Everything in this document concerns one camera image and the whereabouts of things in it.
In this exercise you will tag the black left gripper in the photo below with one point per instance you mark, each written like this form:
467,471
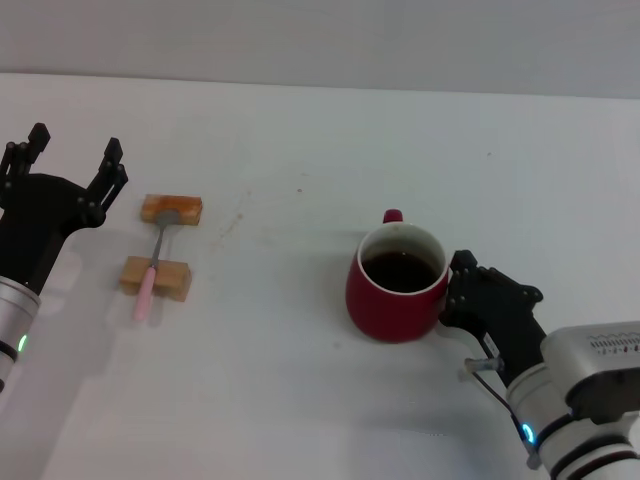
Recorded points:
30,225

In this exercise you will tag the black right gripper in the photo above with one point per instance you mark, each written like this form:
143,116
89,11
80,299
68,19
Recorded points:
505,325

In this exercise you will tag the red cup with coffee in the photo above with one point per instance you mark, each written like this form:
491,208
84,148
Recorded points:
380,315

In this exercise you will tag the orange stained wooden block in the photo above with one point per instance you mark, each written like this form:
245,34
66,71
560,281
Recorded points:
190,210

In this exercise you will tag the plain notched wooden block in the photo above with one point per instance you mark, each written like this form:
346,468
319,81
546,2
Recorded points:
172,277

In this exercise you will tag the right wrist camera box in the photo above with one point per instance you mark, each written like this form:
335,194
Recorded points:
590,350

